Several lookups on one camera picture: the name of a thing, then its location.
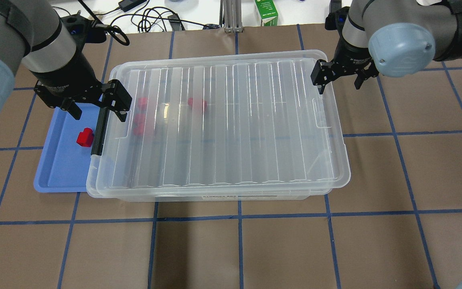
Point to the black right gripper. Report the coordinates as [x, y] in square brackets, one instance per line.
[353, 55]

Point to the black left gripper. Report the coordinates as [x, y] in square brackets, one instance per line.
[67, 76]

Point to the red block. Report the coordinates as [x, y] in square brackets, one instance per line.
[197, 105]
[85, 137]
[142, 103]
[139, 119]
[139, 130]

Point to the clear plastic box lid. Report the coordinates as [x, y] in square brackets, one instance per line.
[223, 120]

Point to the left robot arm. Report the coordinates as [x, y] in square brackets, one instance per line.
[33, 34]

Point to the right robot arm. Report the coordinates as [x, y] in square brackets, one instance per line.
[389, 37]

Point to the clear plastic storage box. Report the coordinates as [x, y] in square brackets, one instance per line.
[215, 188]

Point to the blue plastic tray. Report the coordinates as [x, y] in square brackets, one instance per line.
[64, 164]

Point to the green white carton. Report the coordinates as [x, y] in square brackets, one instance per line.
[266, 13]

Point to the black power adapter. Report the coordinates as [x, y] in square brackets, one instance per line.
[127, 5]

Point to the black box handle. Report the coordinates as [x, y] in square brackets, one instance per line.
[100, 131]

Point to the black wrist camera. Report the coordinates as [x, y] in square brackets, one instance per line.
[84, 30]

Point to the aluminium frame post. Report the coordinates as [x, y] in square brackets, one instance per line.
[231, 16]

